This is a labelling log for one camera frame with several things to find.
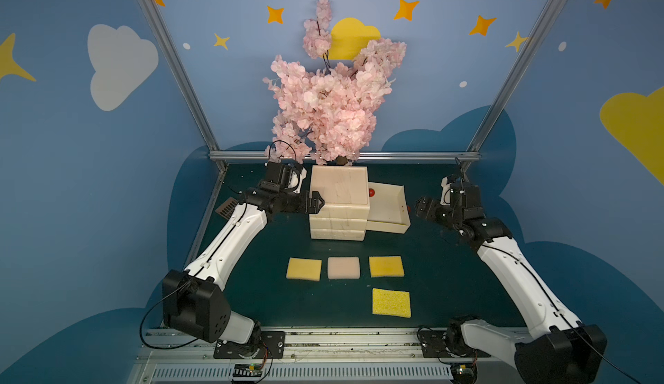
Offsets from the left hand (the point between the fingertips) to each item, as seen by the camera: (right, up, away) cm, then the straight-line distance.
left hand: (311, 198), depth 82 cm
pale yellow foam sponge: (-4, -25, +6) cm, 26 cm away
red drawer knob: (+33, -5, +13) cm, 36 cm away
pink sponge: (+11, -24, +7) cm, 28 cm away
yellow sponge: (+25, -24, +7) cm, 36 cm away
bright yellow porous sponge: (+26, -34, 0) cm, 42 cm away
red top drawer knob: (+20, +2, +6) cm, 21 cm away
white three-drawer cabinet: (+11, -4, 0) cm, 12 cm away
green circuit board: (-18, -49, -9) cm, 53 cm away
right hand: (+39, -1, -1) cm, 39 cm away
